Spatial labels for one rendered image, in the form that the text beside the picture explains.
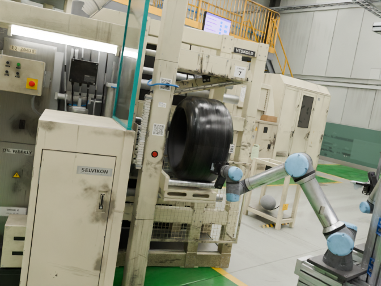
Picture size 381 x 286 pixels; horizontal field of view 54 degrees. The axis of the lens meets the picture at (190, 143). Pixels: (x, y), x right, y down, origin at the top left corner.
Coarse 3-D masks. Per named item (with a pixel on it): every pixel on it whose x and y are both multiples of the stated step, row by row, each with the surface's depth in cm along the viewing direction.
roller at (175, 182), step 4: (172, 180) 240; (176, 180) 241; (180, 180) 243; (184, 180) 244; (188, 180) 245; (192, 180) 246; (196, 180) 248; (168, 184) 240; (172, 184) 241; (176, 184) 241; (180, 184) 242; (184, 184) 243; (188, 184) 244; (192, 184) 245; (196, 184) 246; (200, 184) 246; (204, 184) 247; (208, 184) 248; (212, 184) 249; (212, 188) 251
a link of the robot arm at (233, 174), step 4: (228, 168) 208; (232, 168) 205; (236, 168) 204; (224, 172) 211; (228, 172) 205; (232, 172) 203; (236, 172) 203; (240, 172) 204; (228, 176) 206; (232, 176) 203; (236, 176) 203; (240, 176) 204; (228, 180) 206; (232, 180) 205; (236, 180) 204
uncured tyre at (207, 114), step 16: (192, 96) 249; (176, 112) 263; (192, 112) 235; (208, 112) 235; (224, 112) 240; (176, 128) 280; (192, 128) 230; (208, 128) 230; (224, 128) 234; (176, 144) 281; (192, 144) 229; (208, 144) 230; (224, 144) 233; (176, 160) 276; (192, 160) 231; (208, 160) 233; (224, 160) 236; (176, 176) 253; (192, 176) 241; (208, 176) 243
